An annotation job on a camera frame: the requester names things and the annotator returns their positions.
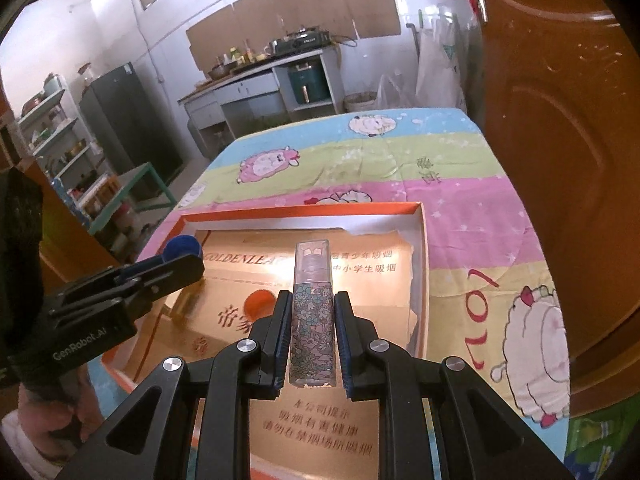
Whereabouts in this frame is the blue bottle cap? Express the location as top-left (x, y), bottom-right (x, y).
top-left (162, 234), bottom-right (203, 262)

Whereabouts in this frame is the person's left hand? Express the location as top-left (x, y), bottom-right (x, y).
top-left (18, 364), bottom-right (104, 460)

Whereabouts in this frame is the gold rectangular box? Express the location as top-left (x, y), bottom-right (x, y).
top-left (165, 282), bottom-right (202, 323)

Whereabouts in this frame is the orange bottle cap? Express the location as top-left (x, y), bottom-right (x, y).
top-left (243, 289), bottom-right (277, 322)

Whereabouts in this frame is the green metal stool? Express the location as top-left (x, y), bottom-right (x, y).
top-left (88, 162), bottom-right (178, 235)

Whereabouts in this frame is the orange rimmed cardboard tray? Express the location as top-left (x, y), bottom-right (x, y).
top-left (102, 203), bottom-right (428, 479)

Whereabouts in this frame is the colourful cartoon sheep blanket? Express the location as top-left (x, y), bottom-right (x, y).
top-left (144, 108), bottom-right (570, 455)

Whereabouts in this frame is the white storage shelf rack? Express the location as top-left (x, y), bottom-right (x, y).
top-left (18, 73), bottom-right (110, 217)

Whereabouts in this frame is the dark grey refrigerator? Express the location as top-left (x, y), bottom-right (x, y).
top-left (79, 63), bottom-right (183, 184)

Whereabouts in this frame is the green printed cardboard box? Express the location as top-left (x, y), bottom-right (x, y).
top-left (564, 396), bottom-right (639, 479)

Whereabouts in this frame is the white kitchen counter cabinet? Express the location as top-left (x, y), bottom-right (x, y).
top-left (180, 46), bottom-right (345, 150)

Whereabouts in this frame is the dark green air fryer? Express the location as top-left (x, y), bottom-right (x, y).
top-left (288, 60), bottom-right (330, 105)

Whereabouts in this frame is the black gas stove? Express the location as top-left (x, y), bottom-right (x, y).
top-left (271, 28), bottom-right (332, 58)

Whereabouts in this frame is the white plastic bag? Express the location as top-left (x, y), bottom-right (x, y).
top-left (374, 6), bottom-right (468, 112)

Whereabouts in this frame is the brown wooden door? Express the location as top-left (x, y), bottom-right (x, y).
top-left (478, 0), bottom-right (639, 415)

